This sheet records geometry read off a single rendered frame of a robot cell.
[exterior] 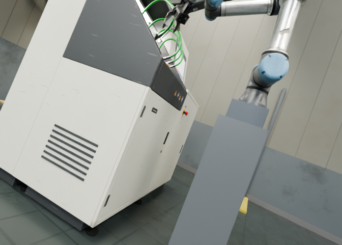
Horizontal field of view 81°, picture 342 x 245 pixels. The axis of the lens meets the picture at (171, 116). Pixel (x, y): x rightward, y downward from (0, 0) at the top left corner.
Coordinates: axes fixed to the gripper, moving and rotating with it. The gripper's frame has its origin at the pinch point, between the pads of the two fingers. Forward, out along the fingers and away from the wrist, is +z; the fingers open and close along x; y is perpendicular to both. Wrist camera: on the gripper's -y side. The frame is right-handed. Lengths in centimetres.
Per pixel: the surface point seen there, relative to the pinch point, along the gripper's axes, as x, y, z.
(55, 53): -55, 0, 41
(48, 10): -60, -28, 33
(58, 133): -50, 44, 57
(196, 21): 201, -252, 69
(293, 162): 271, 60, 83
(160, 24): 24, -56, 23
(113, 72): -30.6, 27.6, 20.9
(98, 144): -34, 58, 43
